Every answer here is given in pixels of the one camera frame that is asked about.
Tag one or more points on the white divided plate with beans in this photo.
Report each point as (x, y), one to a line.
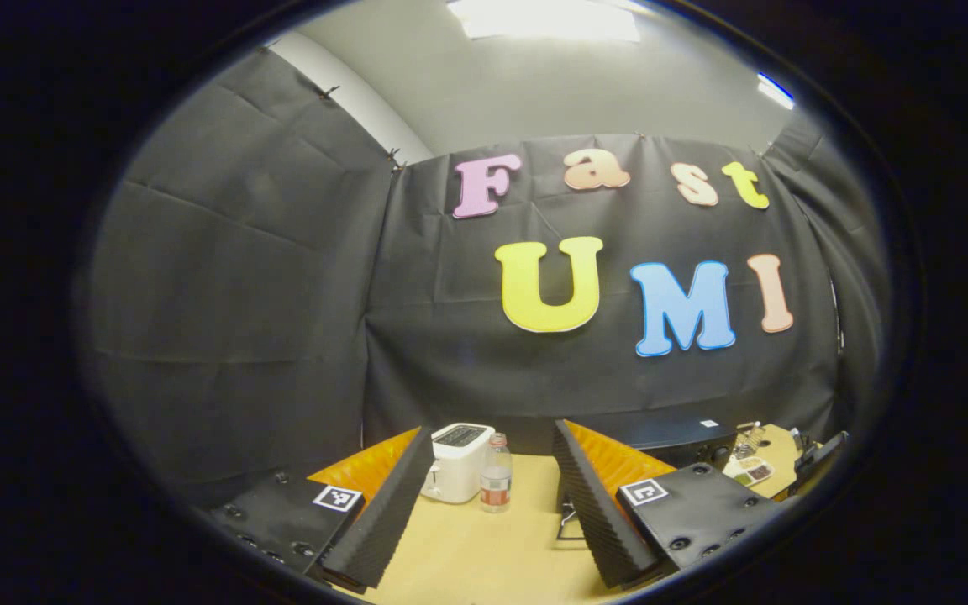
(749, 472)

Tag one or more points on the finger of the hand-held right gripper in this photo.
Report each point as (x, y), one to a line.
(820, 455)

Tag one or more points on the small ceiling light panel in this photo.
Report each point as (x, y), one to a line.
(775, 91)

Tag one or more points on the large ceiling light panel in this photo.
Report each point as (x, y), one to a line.
(547, 18)

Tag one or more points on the black backdrop cloth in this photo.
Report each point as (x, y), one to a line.
(240, 319)

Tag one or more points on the white toaster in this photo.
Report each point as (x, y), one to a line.
(455, 462)

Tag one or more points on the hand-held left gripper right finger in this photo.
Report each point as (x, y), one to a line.
(597, 512)

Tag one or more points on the clear plastic bottle red label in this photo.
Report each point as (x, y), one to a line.
(496, 479)

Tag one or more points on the black electric oven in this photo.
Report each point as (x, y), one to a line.
(686, 441)

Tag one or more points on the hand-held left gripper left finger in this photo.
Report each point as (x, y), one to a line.
(383, 521)

